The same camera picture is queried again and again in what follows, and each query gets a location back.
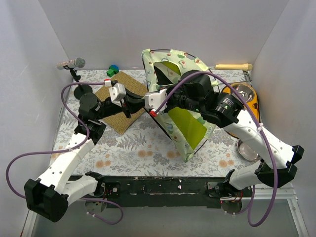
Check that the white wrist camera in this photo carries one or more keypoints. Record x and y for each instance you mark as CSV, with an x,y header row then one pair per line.
x,y
117,91
155,102

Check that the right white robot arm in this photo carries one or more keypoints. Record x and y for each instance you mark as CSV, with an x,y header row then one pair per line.
x,y
276,166

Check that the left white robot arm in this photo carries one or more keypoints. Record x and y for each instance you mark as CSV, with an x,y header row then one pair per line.
x,y
51,194

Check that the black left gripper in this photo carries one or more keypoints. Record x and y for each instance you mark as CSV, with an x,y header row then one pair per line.
x,y
126,106

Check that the green avocado print pet tent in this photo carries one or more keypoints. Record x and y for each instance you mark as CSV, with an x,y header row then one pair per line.
x,y
186,129

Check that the grey head microphone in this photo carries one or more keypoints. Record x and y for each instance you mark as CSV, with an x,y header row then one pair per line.
x,y
76,63

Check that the aluminium frame rail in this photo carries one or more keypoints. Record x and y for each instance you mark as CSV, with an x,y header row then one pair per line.
x,y
166,206

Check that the yellow double pet bowl stand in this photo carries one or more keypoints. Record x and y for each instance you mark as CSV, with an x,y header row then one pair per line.
x,y
251,103

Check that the loose steel pet bowl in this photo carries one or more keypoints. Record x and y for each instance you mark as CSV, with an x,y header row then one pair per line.
x,y
246,152

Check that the steel bowl in stand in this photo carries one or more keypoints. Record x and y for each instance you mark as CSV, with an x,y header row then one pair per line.
x,y
245,91

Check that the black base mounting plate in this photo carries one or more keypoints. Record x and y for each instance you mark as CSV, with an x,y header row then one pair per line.
x,y
158,191

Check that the floral patterned tablecloth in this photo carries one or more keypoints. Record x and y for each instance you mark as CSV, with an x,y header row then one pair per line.
x,y
145,150

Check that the green and blue toy block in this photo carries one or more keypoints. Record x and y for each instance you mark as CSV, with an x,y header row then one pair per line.
x,y
112,70

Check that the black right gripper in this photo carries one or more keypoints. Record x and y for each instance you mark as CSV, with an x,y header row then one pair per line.
x,y
169,101

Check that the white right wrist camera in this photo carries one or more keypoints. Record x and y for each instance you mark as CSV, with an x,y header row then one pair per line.
x,y
155,102

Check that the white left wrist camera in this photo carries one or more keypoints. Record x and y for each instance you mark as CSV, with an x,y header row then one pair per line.
x,y
117,91

